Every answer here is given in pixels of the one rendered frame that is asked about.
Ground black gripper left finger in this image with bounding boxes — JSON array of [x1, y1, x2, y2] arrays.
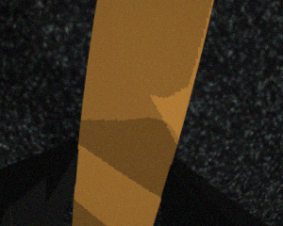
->
[[0, 140, 78, 226]]

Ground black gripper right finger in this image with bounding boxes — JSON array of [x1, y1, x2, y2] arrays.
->
[[160, 157, 269, 226]]

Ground orange bar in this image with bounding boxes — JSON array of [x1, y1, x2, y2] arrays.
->
[[73, 0, 214, 226]]

